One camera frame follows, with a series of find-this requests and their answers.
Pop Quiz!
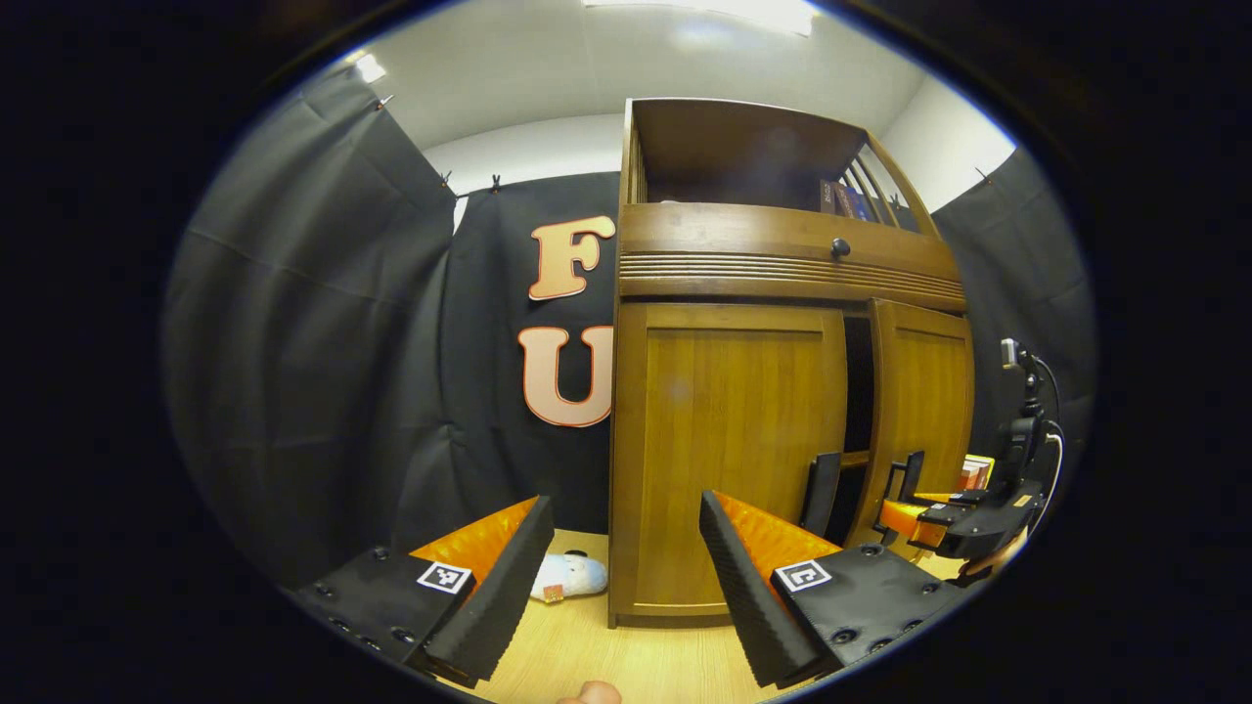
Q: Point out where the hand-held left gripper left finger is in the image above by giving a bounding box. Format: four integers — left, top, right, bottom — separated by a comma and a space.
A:
293, 495, 557, 685

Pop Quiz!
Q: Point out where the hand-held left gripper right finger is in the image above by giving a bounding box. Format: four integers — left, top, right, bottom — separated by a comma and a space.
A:
697, 490, 966, 689

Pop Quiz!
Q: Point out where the black door handle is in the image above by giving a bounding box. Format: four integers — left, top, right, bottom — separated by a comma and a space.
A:
800, 452, 843, 539
875, 450, 926, 547

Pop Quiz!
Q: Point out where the wooden double-door shoe cabinet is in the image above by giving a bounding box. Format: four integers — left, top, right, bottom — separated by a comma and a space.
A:
606, 96, 979, 630

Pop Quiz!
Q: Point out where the white plush toy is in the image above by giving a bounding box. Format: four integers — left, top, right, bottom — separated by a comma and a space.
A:
531, 550, 609, 604

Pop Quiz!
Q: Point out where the wooden ribbed drawer front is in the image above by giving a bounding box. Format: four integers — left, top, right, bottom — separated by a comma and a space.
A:
617, 202, 967, 315

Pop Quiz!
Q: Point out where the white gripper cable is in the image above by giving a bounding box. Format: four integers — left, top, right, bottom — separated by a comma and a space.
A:
1043, 428, 1067, 505

